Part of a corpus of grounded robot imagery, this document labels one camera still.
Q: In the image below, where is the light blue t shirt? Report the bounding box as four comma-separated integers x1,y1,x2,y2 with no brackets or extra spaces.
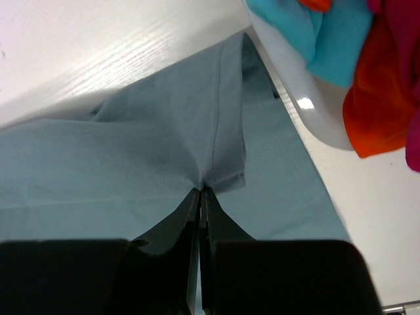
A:
246,1,373,88

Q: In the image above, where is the white plastic laundry bin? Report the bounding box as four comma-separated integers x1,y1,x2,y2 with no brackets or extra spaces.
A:
247,9,352,150

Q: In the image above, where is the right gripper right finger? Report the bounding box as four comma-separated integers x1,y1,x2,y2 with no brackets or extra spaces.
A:
199,188,382,314

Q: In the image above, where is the magenta t shirt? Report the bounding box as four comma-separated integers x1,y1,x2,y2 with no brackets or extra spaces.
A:
367,1,419,172

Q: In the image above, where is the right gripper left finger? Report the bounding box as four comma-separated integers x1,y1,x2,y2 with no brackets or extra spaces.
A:
1,190,200,314

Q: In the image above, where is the grey-blue t shirt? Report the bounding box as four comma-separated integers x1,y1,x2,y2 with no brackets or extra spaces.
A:
1,33,349,240

